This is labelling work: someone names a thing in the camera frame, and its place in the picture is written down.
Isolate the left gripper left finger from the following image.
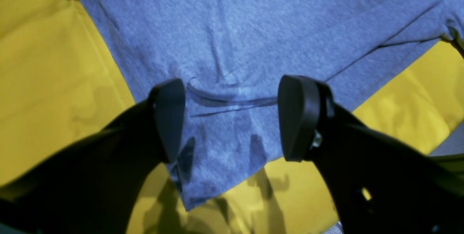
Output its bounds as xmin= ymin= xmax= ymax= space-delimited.
xmin=0 ymin=79 xmax=186 ymax=234

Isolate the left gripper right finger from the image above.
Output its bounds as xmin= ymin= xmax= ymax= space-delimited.
xmin=277 ymin=75 xmax=464 ymax=234

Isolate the yellow table cloth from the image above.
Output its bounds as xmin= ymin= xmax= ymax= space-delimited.
xmin=0 ymin=0 xmax=463 ymax=234

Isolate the grey t-shirt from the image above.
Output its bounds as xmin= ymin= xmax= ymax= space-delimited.
xmin=80 ymin=0 xmax=464 ymax=211

